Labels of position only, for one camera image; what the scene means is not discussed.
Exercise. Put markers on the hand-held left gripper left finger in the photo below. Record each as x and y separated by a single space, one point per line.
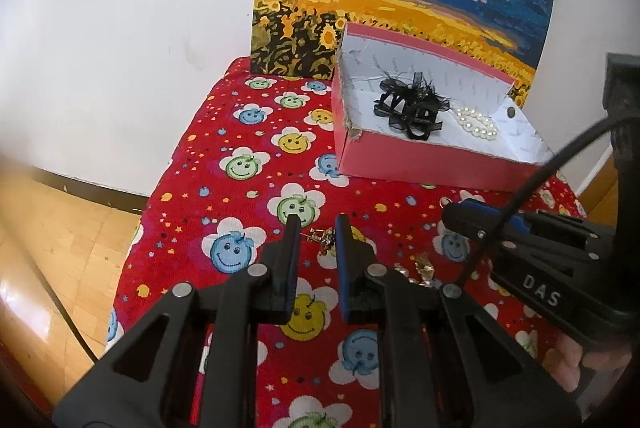
294 253

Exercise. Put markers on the gold earring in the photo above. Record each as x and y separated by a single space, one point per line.
327 242

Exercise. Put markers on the gold leaf brooch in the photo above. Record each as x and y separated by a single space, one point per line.
425 269

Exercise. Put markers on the red smiley flower cloth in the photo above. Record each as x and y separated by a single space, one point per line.
200 167

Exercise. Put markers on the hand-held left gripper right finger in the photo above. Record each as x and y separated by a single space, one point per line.
343 253

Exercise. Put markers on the person's right hand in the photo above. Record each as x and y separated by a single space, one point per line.
570 363

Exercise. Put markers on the black feather hair accessory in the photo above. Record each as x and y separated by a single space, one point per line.
402 100

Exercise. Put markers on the pink cardboard box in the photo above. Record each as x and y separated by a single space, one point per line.
425 162

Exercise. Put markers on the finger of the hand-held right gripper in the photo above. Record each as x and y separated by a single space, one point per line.
555 220
480 223

